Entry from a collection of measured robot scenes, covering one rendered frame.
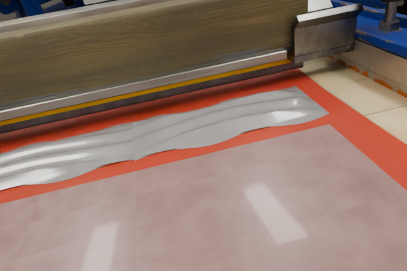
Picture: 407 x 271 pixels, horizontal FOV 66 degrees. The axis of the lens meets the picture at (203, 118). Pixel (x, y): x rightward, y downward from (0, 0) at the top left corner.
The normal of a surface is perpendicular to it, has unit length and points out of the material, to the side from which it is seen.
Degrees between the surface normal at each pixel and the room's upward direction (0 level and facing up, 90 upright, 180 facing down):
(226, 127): 22
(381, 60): 90
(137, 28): 74
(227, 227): 16
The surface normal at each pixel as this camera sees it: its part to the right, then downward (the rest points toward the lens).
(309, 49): 0.20, 0.45
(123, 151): 0.01, -0.44
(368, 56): -0.97, 0.22
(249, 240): -0.15, -0.86
